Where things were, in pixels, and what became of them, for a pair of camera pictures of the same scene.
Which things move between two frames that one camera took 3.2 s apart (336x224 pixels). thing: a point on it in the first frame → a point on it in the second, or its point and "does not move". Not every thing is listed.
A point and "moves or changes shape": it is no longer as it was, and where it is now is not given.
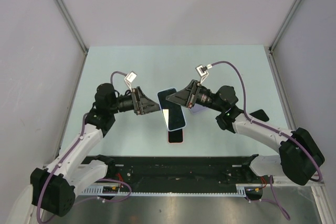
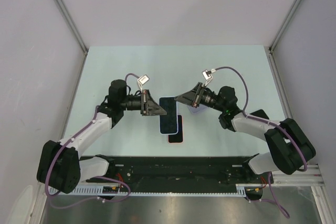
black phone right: (260, 115) does not move
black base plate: (180, 171) does not move
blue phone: (171, 112) moves or changes shape
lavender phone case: (197, 108) does not move
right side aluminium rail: (282, 93) does not move
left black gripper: (143, 105) → (150, 107)
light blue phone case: (172, 113) moves or changes shape
